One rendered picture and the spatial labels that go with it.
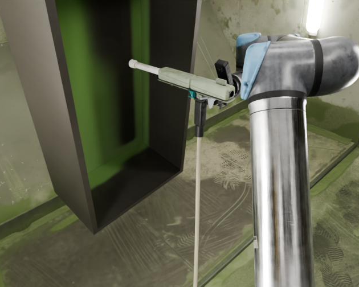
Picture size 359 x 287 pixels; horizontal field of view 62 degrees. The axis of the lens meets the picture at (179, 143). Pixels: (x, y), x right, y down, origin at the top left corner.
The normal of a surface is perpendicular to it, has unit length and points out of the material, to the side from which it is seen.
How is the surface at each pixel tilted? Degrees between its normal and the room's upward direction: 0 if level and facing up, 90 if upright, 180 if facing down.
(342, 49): 39
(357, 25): 90
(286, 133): 51
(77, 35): 102
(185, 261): 0
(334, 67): 71
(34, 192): 57
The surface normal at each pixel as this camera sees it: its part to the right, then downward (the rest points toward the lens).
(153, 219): -0.08, -0.84
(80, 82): 0.72, 0.49
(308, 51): -0.12, -0.37
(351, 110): -0.76, 0.40
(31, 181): 0.50, -0.15
